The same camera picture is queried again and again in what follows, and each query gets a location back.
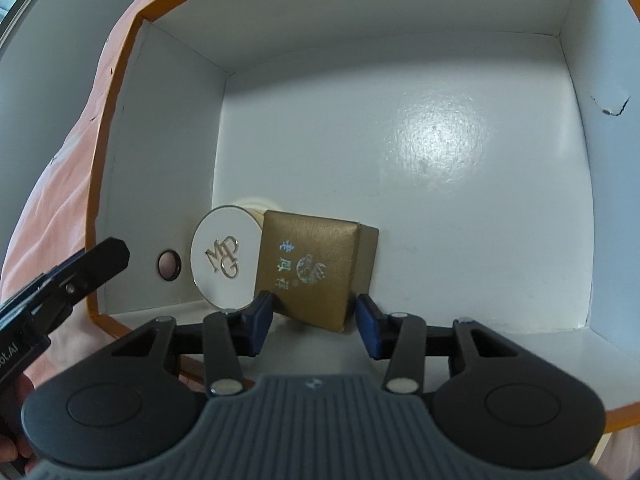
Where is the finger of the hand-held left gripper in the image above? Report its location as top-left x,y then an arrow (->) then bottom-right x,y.
31,237 -> 132,322

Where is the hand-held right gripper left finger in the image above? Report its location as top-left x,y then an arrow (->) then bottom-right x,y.
112,291 -> 275,397

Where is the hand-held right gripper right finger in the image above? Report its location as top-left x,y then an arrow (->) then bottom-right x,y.
354,294 -> 507,394

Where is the gold jewelry box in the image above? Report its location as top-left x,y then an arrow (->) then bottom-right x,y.
254,210 -> 380,332

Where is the orange cardboard box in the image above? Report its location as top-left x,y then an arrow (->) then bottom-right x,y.
85,0 -> 640,433

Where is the person's left hand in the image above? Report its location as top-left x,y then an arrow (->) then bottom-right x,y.
0,374 -> 37,478

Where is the white round compact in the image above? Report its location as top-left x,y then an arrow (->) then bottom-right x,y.
190,205 -> 264,310

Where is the pink printed bedsheet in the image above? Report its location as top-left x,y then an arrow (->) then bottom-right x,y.
0,0 -> 640,480

